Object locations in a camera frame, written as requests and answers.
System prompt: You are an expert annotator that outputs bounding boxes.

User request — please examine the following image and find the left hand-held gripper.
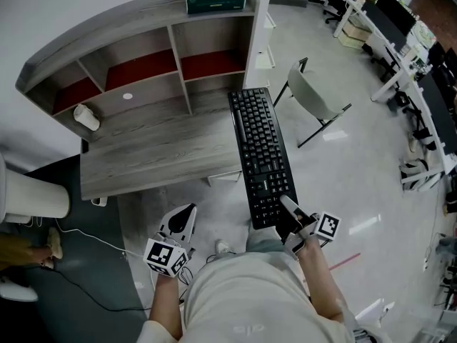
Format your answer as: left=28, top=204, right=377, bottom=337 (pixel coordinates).
left=143, top=202, right=199, bottom=279

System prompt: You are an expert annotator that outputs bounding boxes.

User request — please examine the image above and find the person's grey trouser leg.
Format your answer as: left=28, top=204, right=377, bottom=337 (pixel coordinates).
left=245, top=226, right=287, bottom=254

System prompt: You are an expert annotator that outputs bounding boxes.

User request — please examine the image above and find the grey folding chair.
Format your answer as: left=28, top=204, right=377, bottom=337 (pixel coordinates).
left=272, top=57, right=353, bottom=149

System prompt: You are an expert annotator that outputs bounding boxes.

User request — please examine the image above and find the black keyboard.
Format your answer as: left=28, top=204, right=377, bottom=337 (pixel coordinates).
left=228, top=86, right=299, bottom=231

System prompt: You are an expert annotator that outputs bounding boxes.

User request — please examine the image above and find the grey wooden desk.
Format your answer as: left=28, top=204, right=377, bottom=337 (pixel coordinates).
left=14, top=0, right=262, bottom=202

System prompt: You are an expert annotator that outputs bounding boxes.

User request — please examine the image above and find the white flat base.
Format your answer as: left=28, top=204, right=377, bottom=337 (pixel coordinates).
left=0, top=279, right=39, bottom=303

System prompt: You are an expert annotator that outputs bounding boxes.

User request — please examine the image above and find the black cable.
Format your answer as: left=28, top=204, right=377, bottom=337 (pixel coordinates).
left=35, top=258, right=152, bottom=312

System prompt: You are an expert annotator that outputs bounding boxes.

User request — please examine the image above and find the person's white shoe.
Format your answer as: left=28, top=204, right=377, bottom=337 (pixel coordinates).
left=214, top=239, right=236, bottom=255

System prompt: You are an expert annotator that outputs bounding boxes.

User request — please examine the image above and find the person's beige shirt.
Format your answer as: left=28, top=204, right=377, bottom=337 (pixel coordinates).
left=136, top=251, right=358, bottom=343

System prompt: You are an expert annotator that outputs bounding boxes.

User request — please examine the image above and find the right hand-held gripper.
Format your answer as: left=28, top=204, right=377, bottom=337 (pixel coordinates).
left=275, top=194, right=342, bottom=256

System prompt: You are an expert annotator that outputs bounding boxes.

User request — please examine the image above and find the black monitor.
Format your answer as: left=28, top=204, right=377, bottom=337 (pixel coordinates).
left=375, top=0, right=418, bottom=37

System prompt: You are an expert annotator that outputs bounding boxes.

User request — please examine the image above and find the cardboard box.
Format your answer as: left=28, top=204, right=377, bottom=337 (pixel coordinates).
left=336, top=19, right=373, bottom=50

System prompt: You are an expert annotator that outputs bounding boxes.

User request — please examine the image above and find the person's right forearm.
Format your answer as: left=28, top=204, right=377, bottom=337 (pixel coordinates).
left=297, top=240, right=353, bottom=323

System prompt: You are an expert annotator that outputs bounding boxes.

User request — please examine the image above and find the long white office desk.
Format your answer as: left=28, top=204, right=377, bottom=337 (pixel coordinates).
left=301, top=0, right=457, bottom=193

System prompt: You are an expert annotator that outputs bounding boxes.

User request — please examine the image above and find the white ribbed bin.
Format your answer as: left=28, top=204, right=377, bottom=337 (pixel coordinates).
left=0, top=151, right=71, bottom=224

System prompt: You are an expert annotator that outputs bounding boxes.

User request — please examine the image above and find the person's left forearm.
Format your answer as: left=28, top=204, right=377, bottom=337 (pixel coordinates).
left=147, top=272, right=184, bottom=339

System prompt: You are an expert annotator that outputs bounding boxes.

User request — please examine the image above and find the black office chair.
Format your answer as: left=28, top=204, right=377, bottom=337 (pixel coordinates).
left=322, top=0, right=350, bottom=25

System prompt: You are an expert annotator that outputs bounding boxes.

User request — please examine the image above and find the white cable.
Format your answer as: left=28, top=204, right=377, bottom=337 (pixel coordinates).
left=31, top=215, right=151, bottom=261

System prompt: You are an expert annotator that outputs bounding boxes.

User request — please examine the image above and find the white drawer cabinet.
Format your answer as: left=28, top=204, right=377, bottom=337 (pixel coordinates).
left=254, top=11, right=276, bottom=71

